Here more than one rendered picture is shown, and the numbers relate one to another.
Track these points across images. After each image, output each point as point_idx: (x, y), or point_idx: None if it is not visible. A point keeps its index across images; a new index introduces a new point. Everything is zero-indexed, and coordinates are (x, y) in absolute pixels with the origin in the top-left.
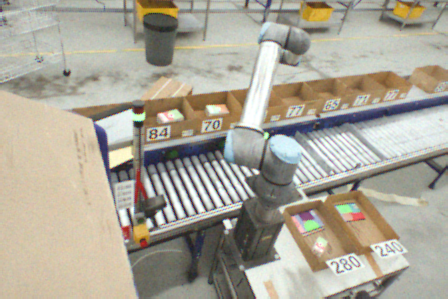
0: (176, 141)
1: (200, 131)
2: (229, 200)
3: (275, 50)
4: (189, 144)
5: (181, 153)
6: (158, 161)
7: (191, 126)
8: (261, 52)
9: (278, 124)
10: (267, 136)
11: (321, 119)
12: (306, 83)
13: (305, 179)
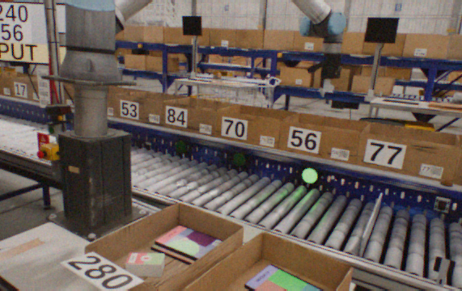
0: (189, 133)
1: (220, 132)
2: (162, 190)
3: None
4: (199, 141)
5: (196, 155)
6: (172, 155)
7: (209, 120)
8: None
9: (339, 164)
10: (314, 177)
11: (453, 193)
12: None
13: (295, 231)
